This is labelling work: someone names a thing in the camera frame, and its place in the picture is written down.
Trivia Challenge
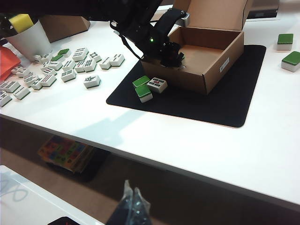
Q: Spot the closed brown cardboard box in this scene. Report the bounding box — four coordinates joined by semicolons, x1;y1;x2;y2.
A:
39;15;91;44

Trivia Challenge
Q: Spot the black rectangular mat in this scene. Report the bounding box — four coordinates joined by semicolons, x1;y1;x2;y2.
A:
105;44;267;128

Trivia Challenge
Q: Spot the brown paper box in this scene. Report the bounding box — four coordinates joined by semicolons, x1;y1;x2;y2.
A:
140;0;255;95

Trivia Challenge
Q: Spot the six bamboo mahjong tile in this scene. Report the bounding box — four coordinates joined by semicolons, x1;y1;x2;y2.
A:
60;69;78;83
71;52;87;62
74;46;89;56
83;59;98;73

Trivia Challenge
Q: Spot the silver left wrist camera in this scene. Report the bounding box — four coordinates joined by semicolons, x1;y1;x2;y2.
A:
178;10;191;28

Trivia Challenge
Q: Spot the bird one bamboo mahjong tile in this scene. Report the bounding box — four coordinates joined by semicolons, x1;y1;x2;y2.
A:
83;75;101;89

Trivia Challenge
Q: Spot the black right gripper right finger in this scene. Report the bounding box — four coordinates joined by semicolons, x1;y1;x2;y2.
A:
132;187;152;225

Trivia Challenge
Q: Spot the black and red device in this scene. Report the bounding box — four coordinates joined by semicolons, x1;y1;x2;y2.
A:
47;216;79;225

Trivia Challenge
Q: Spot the five bamboo mahjong tile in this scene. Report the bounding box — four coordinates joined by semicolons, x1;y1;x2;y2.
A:
147;76;168;93

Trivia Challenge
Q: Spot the white paper cup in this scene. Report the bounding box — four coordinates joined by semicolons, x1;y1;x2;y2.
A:
4;20;53;62

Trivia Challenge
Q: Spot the colourful box under table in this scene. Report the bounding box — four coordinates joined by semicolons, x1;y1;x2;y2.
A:
37;135;95;174

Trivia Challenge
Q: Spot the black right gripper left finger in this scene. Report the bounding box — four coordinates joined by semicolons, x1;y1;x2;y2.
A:
105;180;134;225

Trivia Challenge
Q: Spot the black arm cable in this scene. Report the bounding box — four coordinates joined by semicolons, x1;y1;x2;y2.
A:
110;20;144;60

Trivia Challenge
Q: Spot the four bamboo mahjong tile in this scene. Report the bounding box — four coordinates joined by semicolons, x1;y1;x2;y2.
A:
61;60;76;72

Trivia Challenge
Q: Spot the two bamboo mahjong tile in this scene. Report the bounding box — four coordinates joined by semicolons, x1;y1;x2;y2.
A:
99;57;112;70

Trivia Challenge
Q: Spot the yellow sponge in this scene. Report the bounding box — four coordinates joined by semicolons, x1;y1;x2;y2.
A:
9;13;35;33

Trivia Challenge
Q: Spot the seven bamboo mahjong tile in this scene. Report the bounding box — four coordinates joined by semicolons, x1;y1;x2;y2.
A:
74;60;86;74

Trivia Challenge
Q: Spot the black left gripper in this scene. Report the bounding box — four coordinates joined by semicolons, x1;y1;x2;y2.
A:
142;35;186;68

